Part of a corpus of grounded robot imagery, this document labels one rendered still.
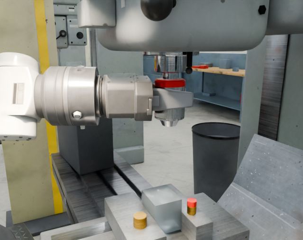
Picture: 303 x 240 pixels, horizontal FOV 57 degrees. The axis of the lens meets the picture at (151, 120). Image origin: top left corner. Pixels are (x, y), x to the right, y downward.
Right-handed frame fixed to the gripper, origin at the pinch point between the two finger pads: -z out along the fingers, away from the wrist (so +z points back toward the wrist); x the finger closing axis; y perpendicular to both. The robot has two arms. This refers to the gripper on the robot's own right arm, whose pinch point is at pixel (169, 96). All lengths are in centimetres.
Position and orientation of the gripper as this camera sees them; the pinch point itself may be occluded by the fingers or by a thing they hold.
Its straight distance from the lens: 43.1
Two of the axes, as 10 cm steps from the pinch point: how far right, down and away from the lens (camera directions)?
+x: -0.9, -2.5, 9.6
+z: -10.0, 0.1, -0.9
